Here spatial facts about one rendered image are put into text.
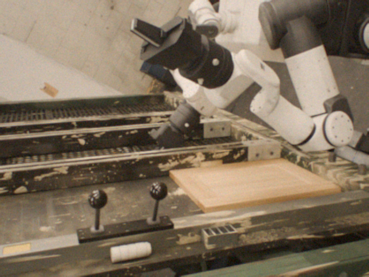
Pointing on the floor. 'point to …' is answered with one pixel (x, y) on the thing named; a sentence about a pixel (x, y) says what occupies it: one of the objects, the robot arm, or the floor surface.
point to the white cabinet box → (41, 75)
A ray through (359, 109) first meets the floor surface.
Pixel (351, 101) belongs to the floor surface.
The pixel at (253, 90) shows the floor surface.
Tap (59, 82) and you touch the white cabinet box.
